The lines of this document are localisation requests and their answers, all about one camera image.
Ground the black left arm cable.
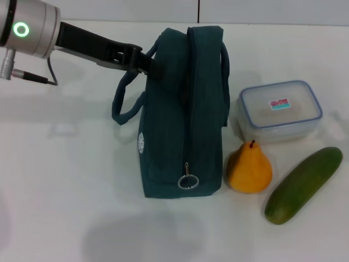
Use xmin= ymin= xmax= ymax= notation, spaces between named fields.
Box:
xmin=15 ymin=57 xmax=59 ymax=87

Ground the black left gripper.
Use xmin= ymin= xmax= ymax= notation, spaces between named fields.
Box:
xmin=56 ymin=21 xmax=165 ymax=80

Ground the orange yellow pear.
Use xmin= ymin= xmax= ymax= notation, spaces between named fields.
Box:
xmin=225 ymin=140 xmax=273 ymax=194

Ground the dark teal insulated lunch bag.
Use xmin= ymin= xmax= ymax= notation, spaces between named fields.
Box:
xmin=111 ymin=26 xmax=231 ymax=199

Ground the green cucumber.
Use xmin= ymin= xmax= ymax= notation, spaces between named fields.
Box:
xmin=264 ymin=146 xmax=344 ymax=225

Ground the clear food container blue lid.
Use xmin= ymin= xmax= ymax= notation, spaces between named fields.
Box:
xmin=236 ymin=80 xmax=324 ymax=144

